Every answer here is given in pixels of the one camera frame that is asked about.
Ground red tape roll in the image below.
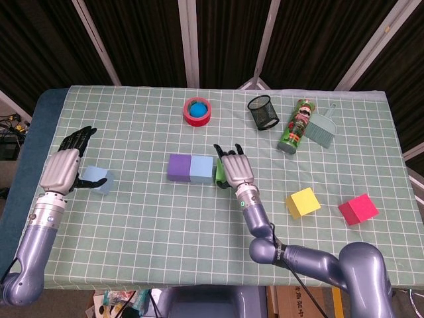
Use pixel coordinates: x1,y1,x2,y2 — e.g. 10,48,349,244
183,97,213,127

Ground white frame post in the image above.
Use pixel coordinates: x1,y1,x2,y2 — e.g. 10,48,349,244
178,0,201,89
334,0,415,91
237,0,282,90
0,89,34,123
402,142,424,160
71,0,122,86

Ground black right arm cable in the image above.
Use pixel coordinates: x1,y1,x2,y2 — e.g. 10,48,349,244
270,223,328,318

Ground green chips can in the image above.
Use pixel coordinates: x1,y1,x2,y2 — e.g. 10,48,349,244
277,98,316,155

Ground brown cardboard box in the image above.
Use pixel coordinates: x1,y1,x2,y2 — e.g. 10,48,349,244
273,285,335,318

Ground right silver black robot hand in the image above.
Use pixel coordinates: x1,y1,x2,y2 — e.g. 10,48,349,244
213,143,256,191

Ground light blue cube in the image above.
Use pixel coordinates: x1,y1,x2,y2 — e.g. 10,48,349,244
189,155,215,185
79,166,115,195

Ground green checkered tablecloth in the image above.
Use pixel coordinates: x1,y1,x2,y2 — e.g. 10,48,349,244
11,85,424,291

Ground dark pleated curtain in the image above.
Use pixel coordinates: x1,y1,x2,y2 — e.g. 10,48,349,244
0,0,424,160

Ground pale blue hand brush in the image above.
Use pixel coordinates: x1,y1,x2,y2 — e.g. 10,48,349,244
304,103,339,149

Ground purple cube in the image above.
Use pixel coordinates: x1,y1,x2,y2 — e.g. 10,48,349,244
166,154,193,182

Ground colourful printed bag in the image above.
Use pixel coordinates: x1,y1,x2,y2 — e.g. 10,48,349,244
92,288,150,318

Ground tangled floor cables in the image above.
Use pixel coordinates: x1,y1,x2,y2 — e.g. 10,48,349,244
0,114,30,136

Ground black right arm strap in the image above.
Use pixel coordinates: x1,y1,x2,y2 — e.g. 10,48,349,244
273,243,288,266

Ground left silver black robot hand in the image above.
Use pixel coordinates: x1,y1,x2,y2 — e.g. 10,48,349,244
39,125,109,195

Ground pink red cube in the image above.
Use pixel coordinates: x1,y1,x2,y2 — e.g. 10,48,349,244
338,193,380,227

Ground black mesh pen cup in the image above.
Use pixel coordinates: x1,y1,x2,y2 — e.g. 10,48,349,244
247,95,280,131

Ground yellow cube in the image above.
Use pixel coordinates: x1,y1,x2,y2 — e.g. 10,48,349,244
286,187,321,219

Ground blue ball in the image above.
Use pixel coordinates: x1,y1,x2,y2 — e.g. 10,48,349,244
188,102,208,119

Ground green cube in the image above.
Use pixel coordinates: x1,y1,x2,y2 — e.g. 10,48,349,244
213,158,229,187

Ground black electronics box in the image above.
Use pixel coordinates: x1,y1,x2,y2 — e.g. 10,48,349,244
0,138,21,160

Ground blue-grey robot torso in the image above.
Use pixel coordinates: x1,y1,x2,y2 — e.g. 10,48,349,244
158,285,268,318

